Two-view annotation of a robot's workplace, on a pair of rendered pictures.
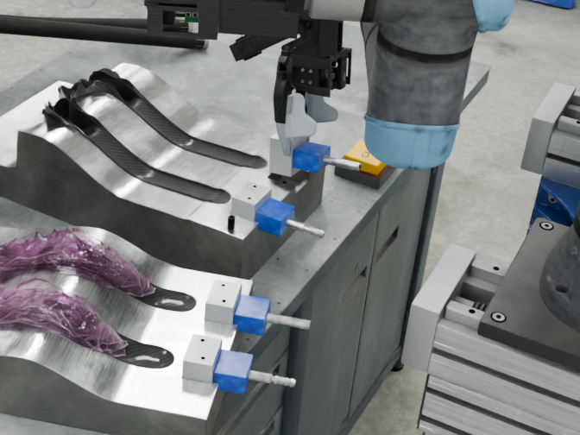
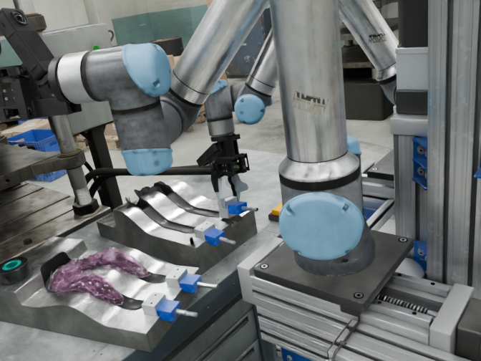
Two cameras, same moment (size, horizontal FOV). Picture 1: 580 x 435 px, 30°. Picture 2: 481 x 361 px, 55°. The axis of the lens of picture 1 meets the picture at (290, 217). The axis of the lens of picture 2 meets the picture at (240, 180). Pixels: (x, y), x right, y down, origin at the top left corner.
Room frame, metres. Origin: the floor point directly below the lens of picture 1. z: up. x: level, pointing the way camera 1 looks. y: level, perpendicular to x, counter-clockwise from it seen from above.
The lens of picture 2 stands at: (0.16, -0.45, 1.53)
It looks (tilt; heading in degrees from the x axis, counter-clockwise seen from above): 22 degrees down; 19
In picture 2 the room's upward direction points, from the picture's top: 9 degrees counter-clockwise
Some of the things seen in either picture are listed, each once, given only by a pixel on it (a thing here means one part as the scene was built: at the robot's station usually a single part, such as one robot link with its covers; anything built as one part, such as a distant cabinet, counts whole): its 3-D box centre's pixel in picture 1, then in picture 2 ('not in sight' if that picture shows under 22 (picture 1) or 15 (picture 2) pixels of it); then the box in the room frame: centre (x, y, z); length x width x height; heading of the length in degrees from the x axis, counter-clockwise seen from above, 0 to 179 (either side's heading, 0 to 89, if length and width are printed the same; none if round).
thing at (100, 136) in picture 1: (145, 132); (169, 205); (1.37, 0.22, 0.92); 0.35 x 0.16 x 0.09; 66
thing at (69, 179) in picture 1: (140, 154); (171, 217); (1.38, 0.23, 0.87); 0.50 x 0.26 x 0.14; 66
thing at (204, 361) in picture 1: (241, 373); (172, 311); (0.94, 0.04, 0.86); 0.13 x 0.05 x 0.05; 83
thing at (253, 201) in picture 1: (280, 219); (217, 238); (1.22, 0.01, 0.89); 0.13 x 0.05 x 0.05; 66
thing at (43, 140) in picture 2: not in sight; (37, 145); (4.00, 3.04, 0.32); 0.60 x 0.41 x 0.22; 77
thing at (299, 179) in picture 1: (287, 185); (232, 223); (1.33, 0.01, 0.87); 0.05 x 0.05 x 0.04; 66
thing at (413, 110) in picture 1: (413, 85); (147, 134); (0.79, -0.09, 1.33); 0.11 x 0.08 x 0.11; 3
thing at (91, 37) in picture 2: not in sight; (110, 193); (1.87, 0.79, 0.74); 0.31 x 0.22 x 1.47; 156
